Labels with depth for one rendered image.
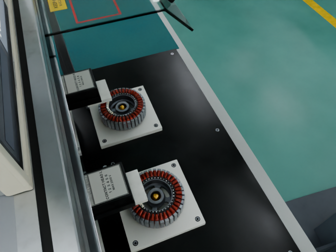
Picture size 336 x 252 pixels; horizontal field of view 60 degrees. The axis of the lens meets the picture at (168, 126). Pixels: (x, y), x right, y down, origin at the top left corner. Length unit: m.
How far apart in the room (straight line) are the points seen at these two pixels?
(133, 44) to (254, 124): 0.99
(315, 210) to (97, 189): 1.24
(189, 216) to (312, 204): 1.05
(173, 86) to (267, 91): 1.21
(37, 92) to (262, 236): 0.47
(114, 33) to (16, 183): 0.82
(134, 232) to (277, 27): 2.13
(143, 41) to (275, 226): 0.66
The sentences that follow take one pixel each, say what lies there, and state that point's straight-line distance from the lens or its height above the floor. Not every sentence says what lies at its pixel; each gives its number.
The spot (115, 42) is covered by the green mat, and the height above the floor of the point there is 0.75.
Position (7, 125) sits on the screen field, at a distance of 0.26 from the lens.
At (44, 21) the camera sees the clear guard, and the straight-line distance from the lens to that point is 0.54.
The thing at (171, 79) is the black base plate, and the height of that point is 0.77.
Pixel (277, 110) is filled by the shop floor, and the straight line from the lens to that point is 1.86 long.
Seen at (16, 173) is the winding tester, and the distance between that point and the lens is 0.25.
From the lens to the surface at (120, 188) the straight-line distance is 0.47.
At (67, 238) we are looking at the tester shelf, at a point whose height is 1.11.
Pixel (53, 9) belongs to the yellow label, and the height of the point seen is 1.07.
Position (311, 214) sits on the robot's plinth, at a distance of 1.56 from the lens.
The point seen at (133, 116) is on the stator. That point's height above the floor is 0.82.
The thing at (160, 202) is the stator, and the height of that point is 0.81.
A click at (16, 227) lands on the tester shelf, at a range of 0.27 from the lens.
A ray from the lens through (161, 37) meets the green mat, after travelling 0.99.
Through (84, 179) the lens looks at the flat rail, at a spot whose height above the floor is 1.04.
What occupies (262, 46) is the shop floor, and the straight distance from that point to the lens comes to 2.27.
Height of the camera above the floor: 1.34
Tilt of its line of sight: 54 degrees down
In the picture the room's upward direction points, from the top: straight up
